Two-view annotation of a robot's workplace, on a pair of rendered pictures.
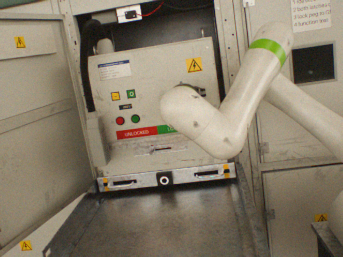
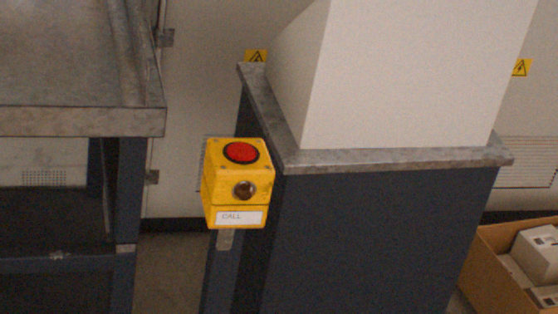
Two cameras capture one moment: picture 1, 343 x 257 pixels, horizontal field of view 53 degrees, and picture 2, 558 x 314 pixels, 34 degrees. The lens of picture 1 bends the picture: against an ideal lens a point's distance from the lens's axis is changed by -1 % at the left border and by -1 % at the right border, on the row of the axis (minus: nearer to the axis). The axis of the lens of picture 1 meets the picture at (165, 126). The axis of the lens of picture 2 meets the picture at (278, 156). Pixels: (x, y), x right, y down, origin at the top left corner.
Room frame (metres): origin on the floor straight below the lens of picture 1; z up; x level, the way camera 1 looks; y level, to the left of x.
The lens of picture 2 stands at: (-0.34, 0.16, 1.59)
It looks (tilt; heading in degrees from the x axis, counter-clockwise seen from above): 35 degrees down; 333
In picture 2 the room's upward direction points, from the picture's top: 11 degrees clockwise
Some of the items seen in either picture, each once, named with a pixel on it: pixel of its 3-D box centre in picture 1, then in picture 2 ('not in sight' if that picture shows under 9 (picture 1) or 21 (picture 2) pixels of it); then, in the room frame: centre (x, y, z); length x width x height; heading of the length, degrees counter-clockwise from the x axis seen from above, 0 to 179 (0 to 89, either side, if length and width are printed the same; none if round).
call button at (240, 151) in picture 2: not in sight; (241, 154); (0.55, -0.25, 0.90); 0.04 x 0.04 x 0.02
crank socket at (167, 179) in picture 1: (164, 179); not in sight; (1.26, 0.04, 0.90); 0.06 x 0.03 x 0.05; 82
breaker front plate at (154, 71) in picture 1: (154, 113); not in sight; (1.28, 0.03, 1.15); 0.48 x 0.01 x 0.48; 82
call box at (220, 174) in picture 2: not in sight; (236, 183); (0.55, -0.25, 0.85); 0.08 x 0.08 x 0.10; 82
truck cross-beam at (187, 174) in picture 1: (165, 175); not in sight; (1.29, 0.03, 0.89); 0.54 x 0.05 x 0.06; 82
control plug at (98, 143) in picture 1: (98, 141); not in sight; (1.24, 0.25, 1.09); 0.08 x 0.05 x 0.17; 172
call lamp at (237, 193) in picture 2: not in sight; (244, 193); (0.50, -0.24, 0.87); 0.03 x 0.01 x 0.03; 82
